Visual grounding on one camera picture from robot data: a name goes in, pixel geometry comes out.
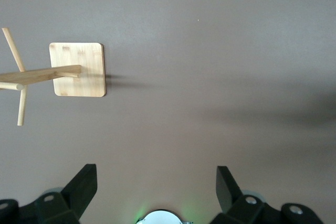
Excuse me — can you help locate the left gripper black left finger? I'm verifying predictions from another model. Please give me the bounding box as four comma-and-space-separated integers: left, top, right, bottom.
0, 164, 98, 224

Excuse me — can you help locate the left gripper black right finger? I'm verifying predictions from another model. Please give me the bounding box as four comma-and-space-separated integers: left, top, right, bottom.
209, 166, 324, 224

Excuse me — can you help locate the wooden cup rack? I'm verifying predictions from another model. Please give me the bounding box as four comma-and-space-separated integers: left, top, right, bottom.
0, 27, 107, 127

